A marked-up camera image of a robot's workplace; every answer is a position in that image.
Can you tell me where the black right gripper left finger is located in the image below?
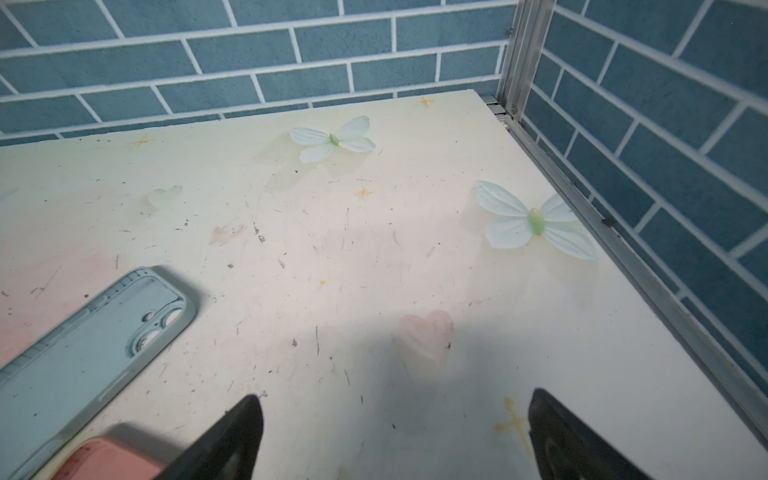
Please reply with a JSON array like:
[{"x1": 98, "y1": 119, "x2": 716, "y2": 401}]
[{"x1": 156, "y1": 394, "x2": 264, "y2": 480}]

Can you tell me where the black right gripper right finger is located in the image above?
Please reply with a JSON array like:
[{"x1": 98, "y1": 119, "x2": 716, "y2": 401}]
[{"x1": 528, "y1": 388, "x2": 650, "y2": 480}]

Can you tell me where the dusty pink phone case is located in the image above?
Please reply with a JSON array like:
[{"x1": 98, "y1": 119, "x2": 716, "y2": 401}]
[{"x1": 51, "y1": 437, "x2": 164, "y2": 480}]

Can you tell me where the sage green phone case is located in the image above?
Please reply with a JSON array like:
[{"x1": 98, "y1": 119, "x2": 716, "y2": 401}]
[{"x1": 1, "y1": 268, "x2": 197, "y2": 479}]

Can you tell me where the aluminium frame post right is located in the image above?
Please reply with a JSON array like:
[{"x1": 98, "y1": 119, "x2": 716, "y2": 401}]
[{"x1": 496, "y1": 0, "x2": 556, "y2": 120}]

